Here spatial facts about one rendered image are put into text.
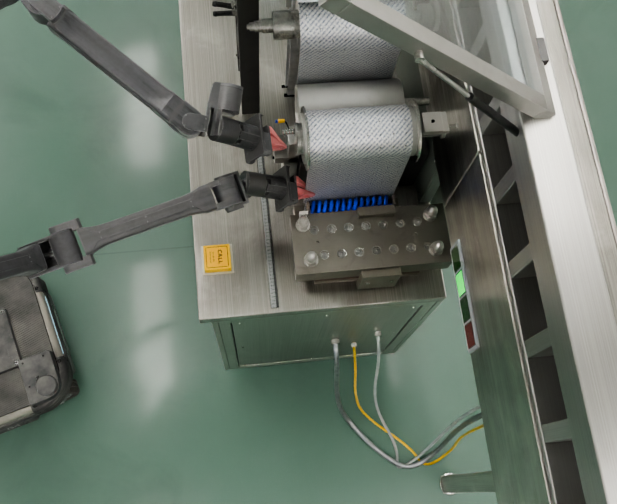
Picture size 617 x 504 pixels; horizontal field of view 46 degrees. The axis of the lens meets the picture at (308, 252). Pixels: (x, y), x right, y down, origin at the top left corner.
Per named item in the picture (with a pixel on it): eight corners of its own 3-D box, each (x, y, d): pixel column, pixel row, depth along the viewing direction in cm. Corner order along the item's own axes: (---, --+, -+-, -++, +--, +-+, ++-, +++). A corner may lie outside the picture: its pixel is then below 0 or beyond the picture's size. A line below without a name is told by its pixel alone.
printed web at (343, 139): (287, 93, 210) (294, -26, 162) (367, 88, 212) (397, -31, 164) (301, 218, 198) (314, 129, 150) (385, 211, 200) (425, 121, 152)
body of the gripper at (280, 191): (282, 213, 180) (256, 209, 176) (278, 176, 183) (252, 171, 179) (296, 203, 175) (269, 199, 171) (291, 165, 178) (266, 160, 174)
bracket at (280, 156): (270, 180, 202) (271, 126, 173) (293, 178, 202) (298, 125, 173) (271, 196, 200) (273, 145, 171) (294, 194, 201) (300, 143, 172)
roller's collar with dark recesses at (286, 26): (271, 22, 170) (271, 4, 164) (296, 20, 171) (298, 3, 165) (273, 45, 168) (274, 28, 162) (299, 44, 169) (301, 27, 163)
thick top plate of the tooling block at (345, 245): (289, 223, 190) (289, 215, 184) (437, 211, 194) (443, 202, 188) (295, 281, 185) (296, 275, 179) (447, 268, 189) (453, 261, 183)
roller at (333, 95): (293, 100, 185) (295, 74, 174) (391, 94, 188) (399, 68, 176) (298, 142, 182) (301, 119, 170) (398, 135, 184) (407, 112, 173)
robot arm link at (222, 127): (201, 139, 158) (216, 139, 154) (206, 108, 158) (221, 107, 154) (226, 146, 163) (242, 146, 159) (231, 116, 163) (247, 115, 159)
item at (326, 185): (303, 201, 188) (307, 171, 171) (392, 194, 190) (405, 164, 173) (303, 203, 188) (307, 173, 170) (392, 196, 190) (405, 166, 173)
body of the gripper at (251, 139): (252, 165, 166) (226, 159, 161) (247, 126, 169) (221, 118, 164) (270, 154, 161) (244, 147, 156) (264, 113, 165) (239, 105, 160)
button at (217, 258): (203, 248, 194) (202, 245, 192) (229, 246, 194) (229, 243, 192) (205, 273, 192) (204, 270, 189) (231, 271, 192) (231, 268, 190)
